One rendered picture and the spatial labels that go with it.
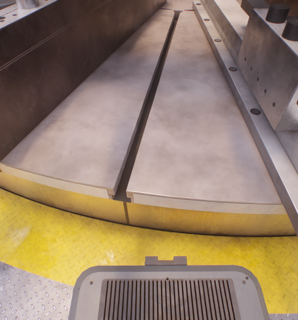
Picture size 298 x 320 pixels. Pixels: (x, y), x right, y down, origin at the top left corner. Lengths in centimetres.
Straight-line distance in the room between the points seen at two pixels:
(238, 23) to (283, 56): 83
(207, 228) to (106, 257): 43
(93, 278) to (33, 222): 54
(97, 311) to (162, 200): 36
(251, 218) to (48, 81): 98
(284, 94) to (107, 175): 61
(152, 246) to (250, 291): 43
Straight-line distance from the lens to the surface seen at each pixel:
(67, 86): 123
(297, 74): 77
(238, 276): 77
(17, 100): 102
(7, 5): 219
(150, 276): 73
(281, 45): 86
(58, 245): 110
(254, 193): 85
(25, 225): 121
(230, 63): 141
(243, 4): 156
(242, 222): 100
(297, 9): 232
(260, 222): 102
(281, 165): 90
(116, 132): 99
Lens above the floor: 97
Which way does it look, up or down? 49 degrees down
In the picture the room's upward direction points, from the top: 1 degrees counter-clockwise
